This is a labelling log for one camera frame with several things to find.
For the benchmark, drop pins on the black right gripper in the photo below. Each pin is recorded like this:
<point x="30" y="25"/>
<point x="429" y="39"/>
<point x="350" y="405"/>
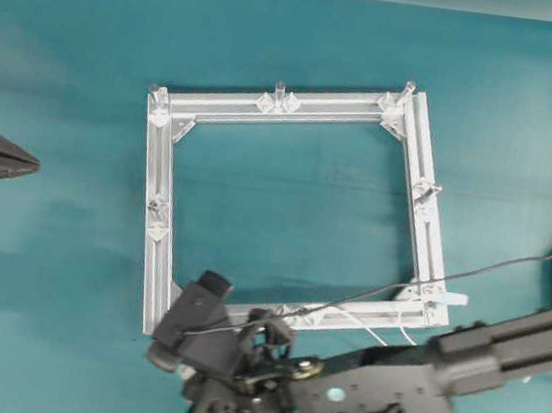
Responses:
<point x="197" y="333"/>

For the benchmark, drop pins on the clear pin top middle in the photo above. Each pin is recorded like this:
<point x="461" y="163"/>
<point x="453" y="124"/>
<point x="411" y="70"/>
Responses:
<point x="279" y="97"/>

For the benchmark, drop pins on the clear pin bottom right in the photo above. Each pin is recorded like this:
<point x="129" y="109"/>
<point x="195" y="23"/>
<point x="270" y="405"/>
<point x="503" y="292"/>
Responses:
<point x="430" y="295"/>

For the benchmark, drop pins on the square aluminium extrusion frame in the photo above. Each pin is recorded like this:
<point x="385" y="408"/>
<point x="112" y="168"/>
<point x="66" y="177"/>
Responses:
<point x="406" y="121"/>

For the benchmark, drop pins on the clear pin top left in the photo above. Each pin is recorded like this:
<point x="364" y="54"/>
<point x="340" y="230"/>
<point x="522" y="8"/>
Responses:
<point x="160" y="99"/>

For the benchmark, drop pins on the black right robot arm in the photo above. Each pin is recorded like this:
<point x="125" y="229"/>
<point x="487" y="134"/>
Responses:
<point x="403" y="379"/>

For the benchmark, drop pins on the clear pin top right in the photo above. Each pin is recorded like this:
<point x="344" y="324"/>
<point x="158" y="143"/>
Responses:
<point x="408" y="90"/>

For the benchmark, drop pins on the clear pin left middle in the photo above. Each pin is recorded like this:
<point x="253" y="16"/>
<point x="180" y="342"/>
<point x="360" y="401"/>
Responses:
<point x="157" y="206"/>

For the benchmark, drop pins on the clear pin right middle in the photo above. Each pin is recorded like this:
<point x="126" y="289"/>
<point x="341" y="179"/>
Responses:
<point x="424" y="190"/>

